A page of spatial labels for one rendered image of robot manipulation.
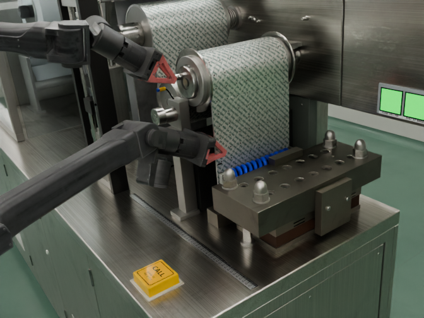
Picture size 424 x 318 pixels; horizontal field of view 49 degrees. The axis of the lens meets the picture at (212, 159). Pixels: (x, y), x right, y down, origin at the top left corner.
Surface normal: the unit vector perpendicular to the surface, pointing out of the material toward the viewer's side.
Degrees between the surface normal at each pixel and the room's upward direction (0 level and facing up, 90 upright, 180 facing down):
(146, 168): 67
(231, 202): 90
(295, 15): 90
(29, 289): 0
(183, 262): 0
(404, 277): 0
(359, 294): 90
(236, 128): 91
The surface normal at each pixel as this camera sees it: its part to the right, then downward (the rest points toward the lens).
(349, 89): -0.81, 0.29
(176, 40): 0.58, 0.31
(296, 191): -0.08, -0.91
